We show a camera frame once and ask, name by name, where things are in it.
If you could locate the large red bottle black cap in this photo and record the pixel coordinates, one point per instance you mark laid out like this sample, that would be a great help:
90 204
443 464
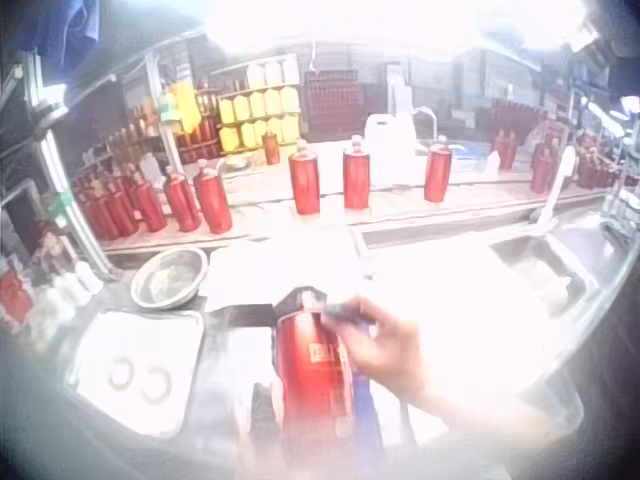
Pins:
305 365

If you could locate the metal bowl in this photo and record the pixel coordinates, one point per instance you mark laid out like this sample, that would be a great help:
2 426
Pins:
170 278

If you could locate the blue cloth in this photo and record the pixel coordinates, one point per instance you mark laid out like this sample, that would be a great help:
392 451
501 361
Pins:
65 30

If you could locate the white jerrycan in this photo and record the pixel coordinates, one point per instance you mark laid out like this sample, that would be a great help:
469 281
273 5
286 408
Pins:
387 146

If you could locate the stack of red crates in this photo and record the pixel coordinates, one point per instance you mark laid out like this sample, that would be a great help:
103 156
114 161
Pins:
332 100

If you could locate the person's right fingers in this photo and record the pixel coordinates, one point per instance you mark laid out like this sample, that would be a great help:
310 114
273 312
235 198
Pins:
357 314

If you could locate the steel sink basin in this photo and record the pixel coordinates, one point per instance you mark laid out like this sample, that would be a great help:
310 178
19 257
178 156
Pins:
542 270

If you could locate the white tray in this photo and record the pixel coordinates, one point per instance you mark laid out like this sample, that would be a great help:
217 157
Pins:
140 372

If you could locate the group of small white bottles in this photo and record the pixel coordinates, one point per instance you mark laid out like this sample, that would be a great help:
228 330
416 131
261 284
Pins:
70 291

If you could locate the crowd of red bottles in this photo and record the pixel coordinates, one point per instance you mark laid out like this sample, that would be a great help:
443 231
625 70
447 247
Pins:
575 162

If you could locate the small red bottle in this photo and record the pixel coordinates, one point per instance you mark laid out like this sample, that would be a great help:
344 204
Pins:
271 148

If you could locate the cluster of red bottles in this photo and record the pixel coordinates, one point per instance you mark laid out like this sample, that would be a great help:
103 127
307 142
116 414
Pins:
117 202

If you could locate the metal frame post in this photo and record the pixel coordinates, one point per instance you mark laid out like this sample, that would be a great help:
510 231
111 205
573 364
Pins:
60 180

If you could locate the person's right hand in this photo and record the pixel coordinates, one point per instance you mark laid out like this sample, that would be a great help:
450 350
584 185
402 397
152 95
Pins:
395 355

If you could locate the white faucet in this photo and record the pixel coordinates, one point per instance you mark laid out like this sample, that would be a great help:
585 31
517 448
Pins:
557 185

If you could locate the shelf with yellow and red bottles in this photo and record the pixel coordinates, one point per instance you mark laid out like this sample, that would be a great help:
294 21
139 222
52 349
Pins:
250 115

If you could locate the yellow gloves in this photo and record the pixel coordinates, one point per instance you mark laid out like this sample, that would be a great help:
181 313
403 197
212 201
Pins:
186 106

